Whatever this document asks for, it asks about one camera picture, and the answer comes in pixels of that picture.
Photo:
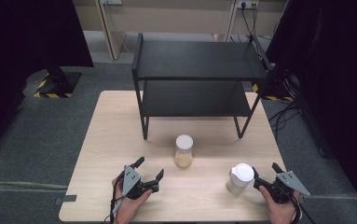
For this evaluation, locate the glass jar with spouted lid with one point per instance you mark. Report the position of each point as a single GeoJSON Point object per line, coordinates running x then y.
{"type": "Point", "coordinates": [240, 179]}

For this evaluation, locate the white wall socket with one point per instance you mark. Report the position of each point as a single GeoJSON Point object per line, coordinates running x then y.
{"type": "Point", "coordinates": [247, 3]}

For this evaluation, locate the black curtain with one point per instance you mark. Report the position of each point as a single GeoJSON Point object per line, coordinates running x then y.
{"type": "Point", "coordinates": [337, 77]}
{"type": "Point", "coordinates": [17, 46]}

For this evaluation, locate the black two-tier shelf rack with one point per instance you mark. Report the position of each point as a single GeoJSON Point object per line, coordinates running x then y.
{"type": "Point", "coordinates": [198, 59]}

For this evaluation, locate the white frame post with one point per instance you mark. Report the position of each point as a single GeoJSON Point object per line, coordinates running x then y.
{"type": "Point", "coordinates": [231, 20]}

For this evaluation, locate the beige wooden frame post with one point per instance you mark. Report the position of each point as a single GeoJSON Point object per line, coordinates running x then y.
{"type": "Point", "coordinates": [109, 31]}

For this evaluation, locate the grey floor tape strip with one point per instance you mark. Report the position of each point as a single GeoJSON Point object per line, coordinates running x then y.
{"type": "Point", "coordinates": [65, 199]}

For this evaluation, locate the person's right hand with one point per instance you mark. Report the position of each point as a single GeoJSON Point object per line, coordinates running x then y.
{"type": "Point", "coordinates": [278, 213]}

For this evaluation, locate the person's left hand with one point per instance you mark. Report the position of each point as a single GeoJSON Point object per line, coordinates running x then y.
{"type": "Point", "coordinates": [129, 210]}

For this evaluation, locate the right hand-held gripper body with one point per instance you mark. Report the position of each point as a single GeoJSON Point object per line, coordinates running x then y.
{"type": "Point", "coordinates": [286, 183]}

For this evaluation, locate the glass jar with yellow grains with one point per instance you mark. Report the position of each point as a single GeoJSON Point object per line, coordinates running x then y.
{"type": "Point", "coordinates": [184, 149]}

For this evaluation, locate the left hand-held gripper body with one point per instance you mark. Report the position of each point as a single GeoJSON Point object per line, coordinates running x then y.
{"type": "Point", "coordinates": [131, 182]}

